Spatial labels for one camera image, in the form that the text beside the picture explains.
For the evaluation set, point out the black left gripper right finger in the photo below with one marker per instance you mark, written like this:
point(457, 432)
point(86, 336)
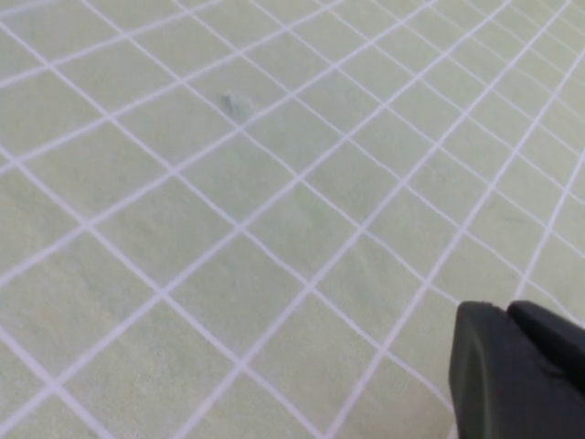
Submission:
point(553, 340)

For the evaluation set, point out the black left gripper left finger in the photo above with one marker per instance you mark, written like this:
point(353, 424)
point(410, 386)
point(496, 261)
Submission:
point(503, 388)

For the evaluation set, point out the green white-grid tablecloth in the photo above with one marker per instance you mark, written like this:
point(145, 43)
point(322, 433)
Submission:
point(228, 228)

